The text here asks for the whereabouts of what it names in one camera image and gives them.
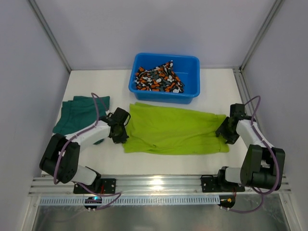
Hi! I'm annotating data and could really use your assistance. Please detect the orange black patterned shorts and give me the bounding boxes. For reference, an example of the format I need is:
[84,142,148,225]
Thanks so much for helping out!
[133,60,184,93]

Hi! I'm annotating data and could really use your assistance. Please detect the left controller board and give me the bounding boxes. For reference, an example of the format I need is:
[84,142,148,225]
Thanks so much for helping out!
[84,196,103,211]

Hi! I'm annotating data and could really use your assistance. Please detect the aluminium mounting rail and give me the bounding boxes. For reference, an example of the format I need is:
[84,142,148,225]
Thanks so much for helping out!
[28,174,292,197]

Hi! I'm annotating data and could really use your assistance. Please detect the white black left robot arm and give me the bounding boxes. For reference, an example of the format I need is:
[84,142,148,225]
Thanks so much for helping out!
[39,107,131,193]

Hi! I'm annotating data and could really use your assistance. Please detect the controller board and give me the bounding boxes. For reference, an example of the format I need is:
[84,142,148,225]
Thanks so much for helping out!
[84,196,103,211]
[218,195,236,210]

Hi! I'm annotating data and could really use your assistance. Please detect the blue plastic bin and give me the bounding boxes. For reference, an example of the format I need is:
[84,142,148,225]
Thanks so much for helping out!
[128,53,200,104]

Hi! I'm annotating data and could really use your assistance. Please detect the dark green shorts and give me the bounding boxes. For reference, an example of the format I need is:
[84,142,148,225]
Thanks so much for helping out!
[52,96,110,141]

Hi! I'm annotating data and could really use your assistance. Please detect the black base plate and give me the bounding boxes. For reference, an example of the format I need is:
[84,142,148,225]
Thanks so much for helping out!
[73,178,116,194]
[200,175,245,193]

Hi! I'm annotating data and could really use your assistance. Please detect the lime green shorts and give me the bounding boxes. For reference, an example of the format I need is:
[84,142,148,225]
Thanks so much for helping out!
[123,103,229,155]

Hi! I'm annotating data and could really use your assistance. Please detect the right controller board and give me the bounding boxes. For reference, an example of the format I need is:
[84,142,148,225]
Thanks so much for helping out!
[218,195,236,210]

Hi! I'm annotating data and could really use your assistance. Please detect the aluminium frame post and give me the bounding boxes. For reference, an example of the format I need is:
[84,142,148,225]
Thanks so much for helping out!
[239,0,285,72]
[27,0,72,73]

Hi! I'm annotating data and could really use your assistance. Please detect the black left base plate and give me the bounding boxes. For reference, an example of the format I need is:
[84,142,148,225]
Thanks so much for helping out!
[73,178,116,194]

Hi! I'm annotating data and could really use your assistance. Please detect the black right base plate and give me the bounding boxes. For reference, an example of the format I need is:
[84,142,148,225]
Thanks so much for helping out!
[200,175,245,193]

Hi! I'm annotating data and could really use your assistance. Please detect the grey slotted cable duct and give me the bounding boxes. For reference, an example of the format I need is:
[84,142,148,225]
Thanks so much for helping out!
[39,195,219,206]

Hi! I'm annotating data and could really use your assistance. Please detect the left aluminium frame post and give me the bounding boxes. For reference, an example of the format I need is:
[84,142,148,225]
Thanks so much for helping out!
[27,0,72,73]

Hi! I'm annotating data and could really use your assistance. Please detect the right aluminium frame post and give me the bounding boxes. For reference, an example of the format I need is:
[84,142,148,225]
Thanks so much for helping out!
[239,0,285,72]

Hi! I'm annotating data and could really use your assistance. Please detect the right side aluminium rail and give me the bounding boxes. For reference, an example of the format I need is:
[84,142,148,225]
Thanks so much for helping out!
[233,67,255,116]

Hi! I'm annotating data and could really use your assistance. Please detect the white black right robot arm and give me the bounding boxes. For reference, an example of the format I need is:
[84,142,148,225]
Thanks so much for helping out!
[216,103,285,194]

